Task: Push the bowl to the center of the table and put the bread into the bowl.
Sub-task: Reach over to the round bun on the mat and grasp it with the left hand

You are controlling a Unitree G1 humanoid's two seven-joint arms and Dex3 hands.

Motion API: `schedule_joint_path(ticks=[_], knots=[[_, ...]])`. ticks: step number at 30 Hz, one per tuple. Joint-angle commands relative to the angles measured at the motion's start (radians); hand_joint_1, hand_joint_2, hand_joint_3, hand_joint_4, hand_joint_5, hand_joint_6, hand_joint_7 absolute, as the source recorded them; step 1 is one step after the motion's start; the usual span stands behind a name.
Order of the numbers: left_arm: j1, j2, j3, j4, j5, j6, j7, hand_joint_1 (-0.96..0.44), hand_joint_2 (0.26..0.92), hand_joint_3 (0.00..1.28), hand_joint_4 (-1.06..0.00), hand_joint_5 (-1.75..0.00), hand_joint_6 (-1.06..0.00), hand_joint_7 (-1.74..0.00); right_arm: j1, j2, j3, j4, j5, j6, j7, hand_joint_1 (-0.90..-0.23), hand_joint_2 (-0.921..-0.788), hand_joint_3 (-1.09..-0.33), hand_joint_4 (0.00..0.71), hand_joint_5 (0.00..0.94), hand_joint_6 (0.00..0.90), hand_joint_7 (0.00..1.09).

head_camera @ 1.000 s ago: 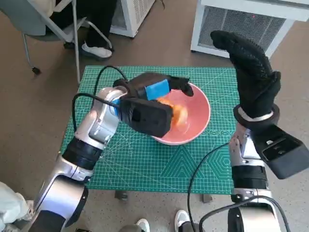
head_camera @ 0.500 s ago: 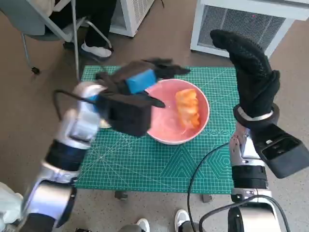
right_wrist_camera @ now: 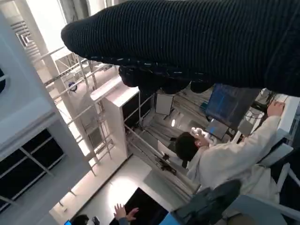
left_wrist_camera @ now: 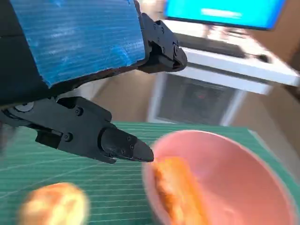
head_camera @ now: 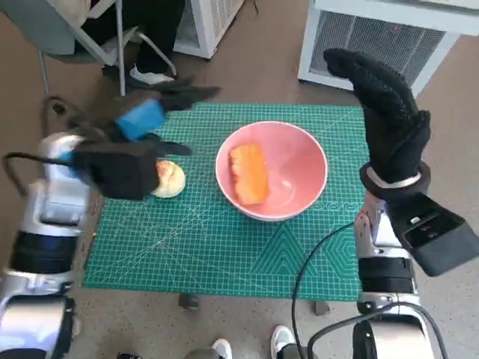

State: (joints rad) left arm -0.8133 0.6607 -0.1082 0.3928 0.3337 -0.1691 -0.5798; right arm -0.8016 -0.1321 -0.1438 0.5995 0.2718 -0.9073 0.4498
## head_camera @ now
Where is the bare black left hand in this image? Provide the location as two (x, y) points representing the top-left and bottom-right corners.
(69, 76), (222, 158)

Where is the black knitted gloved right hand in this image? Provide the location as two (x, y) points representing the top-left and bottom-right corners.
(322, 47), (431, 185)

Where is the round pale toy bun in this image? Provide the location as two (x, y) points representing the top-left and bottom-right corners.
(149, 159), (187, 199)

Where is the pink bowl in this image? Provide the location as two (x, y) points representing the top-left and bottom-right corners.
(214, 120), (329, 222)

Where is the long orange toy bread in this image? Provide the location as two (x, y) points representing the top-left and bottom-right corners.
(228, 143), (271, 206)

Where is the white cabinet with grille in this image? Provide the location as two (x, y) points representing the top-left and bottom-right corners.
(297, 0), (479, 99)

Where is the seated person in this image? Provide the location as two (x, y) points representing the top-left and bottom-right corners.
(48, 0), (186, 87)

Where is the small white cabinet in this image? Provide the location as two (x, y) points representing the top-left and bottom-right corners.
(172, 0), (246, 60)

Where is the grey chair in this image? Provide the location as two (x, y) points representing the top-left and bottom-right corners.
(0, 0), (179, 113)

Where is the green cutting mat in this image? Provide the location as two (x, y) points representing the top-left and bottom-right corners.
(81, 102), (370, 302)

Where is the person with white shoes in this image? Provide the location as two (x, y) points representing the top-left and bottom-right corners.
(186, 324), (300, 359)

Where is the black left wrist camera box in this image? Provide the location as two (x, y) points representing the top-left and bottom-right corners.
(73, 140), (160, 201)

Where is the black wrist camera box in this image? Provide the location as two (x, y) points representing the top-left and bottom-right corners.
(73, 140), (160, 201)
(385, 192), (479, 277)

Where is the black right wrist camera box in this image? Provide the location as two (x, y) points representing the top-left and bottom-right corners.
(385, 192), (479, 277)

